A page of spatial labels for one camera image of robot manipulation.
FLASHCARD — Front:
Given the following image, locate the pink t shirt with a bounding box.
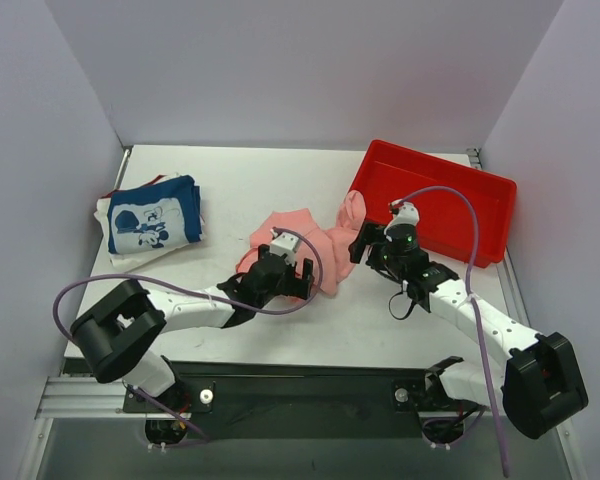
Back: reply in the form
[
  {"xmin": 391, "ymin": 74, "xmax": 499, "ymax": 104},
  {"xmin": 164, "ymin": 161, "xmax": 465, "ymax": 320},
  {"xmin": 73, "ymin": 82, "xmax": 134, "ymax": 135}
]
[{"xmin": 249, "ymin": 190, "xmax": 366, "ymax": 297}]

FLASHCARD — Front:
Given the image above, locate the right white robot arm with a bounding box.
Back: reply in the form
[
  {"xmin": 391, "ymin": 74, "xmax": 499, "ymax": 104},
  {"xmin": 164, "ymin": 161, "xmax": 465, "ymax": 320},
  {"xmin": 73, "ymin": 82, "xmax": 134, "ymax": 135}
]
[{"xmin": 348, "ymin": 222, "xmax": 589, "ymax": 439}]

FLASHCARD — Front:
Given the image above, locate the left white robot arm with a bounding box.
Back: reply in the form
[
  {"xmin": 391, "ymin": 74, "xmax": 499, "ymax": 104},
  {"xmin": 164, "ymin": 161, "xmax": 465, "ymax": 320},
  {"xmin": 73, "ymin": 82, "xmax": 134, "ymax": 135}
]
[{"xmin": 70, "ymin": 244, "xmax": 320, "ymax": 412}]

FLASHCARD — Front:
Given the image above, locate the red plastic bin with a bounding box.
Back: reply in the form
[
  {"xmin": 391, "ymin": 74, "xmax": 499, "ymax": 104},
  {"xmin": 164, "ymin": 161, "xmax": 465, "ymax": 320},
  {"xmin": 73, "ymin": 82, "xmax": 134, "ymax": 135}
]
[{"xmin": 350, "ymin": 140, "xmax": 517, "ymax": 268}]

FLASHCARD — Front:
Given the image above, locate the folded blue printed t shirt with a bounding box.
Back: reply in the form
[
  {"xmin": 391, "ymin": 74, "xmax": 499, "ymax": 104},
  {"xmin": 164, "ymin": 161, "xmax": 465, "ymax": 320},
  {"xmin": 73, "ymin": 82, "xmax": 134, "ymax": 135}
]
[{"xmin": 104, "ymin": 174, "xmax": 204, "ymax": 255}]

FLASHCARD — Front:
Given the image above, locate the folded white t shirt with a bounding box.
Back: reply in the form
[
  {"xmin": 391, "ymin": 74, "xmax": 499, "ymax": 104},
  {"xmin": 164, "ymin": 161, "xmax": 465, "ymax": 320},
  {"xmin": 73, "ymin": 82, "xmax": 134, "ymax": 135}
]
[{"xmin": 94, "ymin": 172, "xmax": 204, "ymax": 274}]

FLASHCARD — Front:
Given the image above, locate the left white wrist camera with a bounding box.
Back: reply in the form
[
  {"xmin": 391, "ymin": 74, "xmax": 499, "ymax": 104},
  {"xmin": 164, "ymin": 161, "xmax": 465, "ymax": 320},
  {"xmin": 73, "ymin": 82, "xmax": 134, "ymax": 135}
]
[{"xmin": 269, "ymin": 229, "xmax": 301, "ymax": 263}]

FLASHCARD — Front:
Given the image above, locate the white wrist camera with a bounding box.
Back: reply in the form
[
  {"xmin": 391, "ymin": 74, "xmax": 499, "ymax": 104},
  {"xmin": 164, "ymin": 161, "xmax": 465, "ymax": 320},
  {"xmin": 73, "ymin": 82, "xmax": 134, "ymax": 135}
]
[
  {"xmin": 387, "ymin": 200, "xmax": 420, "ymax": 228},
  {"xmin": 269, "ymin": 229, "xmax": 301, "ymax": 263}
]

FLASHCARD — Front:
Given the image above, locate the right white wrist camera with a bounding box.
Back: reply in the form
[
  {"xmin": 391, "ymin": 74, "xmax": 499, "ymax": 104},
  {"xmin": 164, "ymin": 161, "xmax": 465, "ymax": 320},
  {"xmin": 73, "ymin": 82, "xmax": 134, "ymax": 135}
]
[{"xmin": 387, "ymin": 200, "xmax": 420, "ymax": 228}]

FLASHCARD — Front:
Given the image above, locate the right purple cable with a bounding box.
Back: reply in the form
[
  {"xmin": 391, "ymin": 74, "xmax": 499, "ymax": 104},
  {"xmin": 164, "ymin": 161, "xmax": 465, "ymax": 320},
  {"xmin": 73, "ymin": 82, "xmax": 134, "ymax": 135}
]
[{"xmin": 392, "ymin": 185, "xmax": 511, "ymax": 479}]

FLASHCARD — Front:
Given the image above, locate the purple cable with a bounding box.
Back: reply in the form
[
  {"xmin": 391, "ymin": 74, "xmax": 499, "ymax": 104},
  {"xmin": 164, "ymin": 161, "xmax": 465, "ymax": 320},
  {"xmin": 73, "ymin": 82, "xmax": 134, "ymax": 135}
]
[
  {"xmin": 52, "ymin": 227, "xmax": 324, "ymax": 444},
  {"xmin": 392, "ymin": 185, "xmax": 511, "ymax": 479}
]

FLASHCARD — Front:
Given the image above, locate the right aluminium frame rail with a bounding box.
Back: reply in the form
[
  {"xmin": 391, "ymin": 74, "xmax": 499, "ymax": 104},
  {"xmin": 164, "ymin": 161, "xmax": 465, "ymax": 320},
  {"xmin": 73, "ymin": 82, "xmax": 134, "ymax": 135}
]
[{"xmin": 467, "ymin": 147, "xmax": 536, "ymax": 351}]

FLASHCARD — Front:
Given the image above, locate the aluminium frame rail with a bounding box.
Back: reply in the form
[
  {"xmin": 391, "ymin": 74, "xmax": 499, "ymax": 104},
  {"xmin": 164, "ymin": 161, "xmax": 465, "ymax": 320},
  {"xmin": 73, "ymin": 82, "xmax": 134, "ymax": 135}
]
[
  {"xmin": 467, "ymin": 147, "xmax": 536, "ymax": 351},
  {"xmin": 34, "ymin": 377, "xmax": 131, "ymax": 419}
]

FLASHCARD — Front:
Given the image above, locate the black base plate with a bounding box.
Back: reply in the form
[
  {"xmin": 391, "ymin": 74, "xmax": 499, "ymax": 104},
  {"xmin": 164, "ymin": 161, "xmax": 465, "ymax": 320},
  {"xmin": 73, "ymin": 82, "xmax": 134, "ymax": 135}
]
[{"xmin": 122, "ymin": 359, "xmax": 486, "ymax": 449}]

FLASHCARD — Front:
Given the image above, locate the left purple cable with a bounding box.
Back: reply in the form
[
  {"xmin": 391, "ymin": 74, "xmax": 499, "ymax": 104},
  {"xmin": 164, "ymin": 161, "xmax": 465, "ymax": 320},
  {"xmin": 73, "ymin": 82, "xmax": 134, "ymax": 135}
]
[{"xmin": 52, "ymin": 227, "xmax": 324, "ymax": 444}]

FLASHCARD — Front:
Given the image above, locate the front aluminium frame rail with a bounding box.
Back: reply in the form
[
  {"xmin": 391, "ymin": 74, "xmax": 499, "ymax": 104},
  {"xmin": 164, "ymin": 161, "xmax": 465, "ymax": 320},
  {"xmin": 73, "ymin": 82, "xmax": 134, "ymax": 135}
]
[{"xmin": 34, "ymin": 377, "xmax": 131, "ymax": 419}]

